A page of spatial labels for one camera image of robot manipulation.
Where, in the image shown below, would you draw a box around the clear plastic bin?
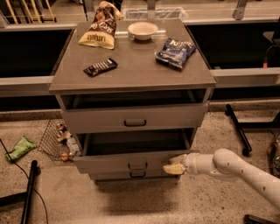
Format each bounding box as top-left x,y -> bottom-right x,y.
122,7 -> 189,20

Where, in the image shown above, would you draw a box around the black stand leg left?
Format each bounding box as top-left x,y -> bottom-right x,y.
0,160 -> 40,224

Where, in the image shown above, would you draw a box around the black snack bar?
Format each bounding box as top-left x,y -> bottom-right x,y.
83,58 -> 118,78

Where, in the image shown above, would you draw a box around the black stand leg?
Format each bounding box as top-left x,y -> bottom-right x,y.
225,104 -> 280,157
0,160 -> 40,224

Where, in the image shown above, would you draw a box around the white bowl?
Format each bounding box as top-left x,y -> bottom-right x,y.
128,22 -> 158,41

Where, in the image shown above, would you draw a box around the wire basket with snacks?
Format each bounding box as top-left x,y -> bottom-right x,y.
38,119 -> 81,162

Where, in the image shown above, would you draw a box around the black stand leg right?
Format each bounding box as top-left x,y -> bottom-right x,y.
225,104 -> 280,157

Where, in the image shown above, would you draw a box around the blue chip bag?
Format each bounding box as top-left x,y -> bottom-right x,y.
155,38 -> 196,70

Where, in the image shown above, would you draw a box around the grey top drawer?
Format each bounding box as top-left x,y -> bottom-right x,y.
61,88 -> 207,134

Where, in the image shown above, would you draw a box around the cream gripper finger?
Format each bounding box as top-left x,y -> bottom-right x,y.
169,154 -> 187,164
163,164 -> 186,175

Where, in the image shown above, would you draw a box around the black object bottom right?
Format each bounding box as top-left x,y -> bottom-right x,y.
243,214 -> 276,224

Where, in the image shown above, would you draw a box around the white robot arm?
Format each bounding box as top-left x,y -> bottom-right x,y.
163,149 -> 280,209

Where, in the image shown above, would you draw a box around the wooden chair legs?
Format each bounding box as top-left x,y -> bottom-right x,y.
0,0 -> 57,25

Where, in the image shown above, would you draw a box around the green snack bag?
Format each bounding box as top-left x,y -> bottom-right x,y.
5,136 -> 38,162

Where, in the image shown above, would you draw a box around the dark basket right edge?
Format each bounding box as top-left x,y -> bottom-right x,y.
266,136 -> 280,178

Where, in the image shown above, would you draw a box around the grey bottom drawer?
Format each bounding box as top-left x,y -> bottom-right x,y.
89,169 -> 171,181

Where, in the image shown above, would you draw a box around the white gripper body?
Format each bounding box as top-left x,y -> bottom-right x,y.
183,153 -> 200,175

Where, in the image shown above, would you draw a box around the grey drawer cabinet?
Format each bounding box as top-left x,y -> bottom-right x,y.
48,18 -> 217,185

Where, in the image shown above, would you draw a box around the brown yellow chip bag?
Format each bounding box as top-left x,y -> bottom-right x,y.
78,1 -> 123,50

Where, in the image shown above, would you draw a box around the grey drawer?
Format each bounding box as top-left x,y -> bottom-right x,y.
61,88 -> 207,134
89,169 -> 171,181
73,128 -> 200,175

